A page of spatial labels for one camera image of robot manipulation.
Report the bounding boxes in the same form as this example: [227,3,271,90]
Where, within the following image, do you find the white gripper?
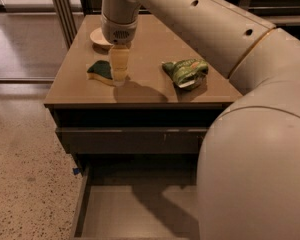
[101,15,137,86]

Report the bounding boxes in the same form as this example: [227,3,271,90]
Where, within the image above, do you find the green and yellow sponge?
[86,60,114,86]

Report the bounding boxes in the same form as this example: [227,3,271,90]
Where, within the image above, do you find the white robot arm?
[102,0,300,240]

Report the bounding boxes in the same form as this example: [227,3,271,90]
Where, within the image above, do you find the grey drawer cabinet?
[43,14,244,240]

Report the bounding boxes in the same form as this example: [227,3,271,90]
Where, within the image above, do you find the closed top drawer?
[56,127,207,155]

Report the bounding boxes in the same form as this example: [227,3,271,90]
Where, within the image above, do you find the open middle drawer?
[69,159,199,240]

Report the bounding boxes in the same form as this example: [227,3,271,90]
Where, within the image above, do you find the white paper bowl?
[90,28,112,50]

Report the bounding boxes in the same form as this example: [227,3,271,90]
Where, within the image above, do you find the green snack bag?
[162,59,208,91]

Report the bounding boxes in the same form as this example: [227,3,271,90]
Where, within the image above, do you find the blue tape piece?
[72,167,81,175]

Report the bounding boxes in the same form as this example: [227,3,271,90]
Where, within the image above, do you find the metal shelf frame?
[47,0,300,48]

